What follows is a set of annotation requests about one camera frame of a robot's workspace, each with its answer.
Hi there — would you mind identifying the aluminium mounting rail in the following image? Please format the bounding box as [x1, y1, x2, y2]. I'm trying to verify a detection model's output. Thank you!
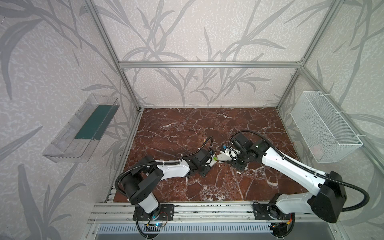
[86, 200, 340, 224]

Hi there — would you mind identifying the white wire mesh basket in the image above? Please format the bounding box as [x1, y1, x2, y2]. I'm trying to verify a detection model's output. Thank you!
[291, 91, 363, 164]

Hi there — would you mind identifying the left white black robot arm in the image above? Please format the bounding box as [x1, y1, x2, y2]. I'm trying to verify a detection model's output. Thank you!
[114, 149, 218, 221]

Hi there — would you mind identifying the aluminium frame crossbar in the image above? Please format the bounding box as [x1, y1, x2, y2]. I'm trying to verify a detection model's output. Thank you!
[119, 61, 301, 69]

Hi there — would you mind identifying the white remote control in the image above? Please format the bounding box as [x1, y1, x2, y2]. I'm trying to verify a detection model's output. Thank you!
[217, 152, 233, 163]
[208, 156, 218, 167]

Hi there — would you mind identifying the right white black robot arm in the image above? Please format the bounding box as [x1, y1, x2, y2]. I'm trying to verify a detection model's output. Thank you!
[226, 130, 370, 223]

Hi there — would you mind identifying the clear plastic wall bin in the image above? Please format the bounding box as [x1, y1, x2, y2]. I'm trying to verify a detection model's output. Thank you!
[43, 94, 120, 163]

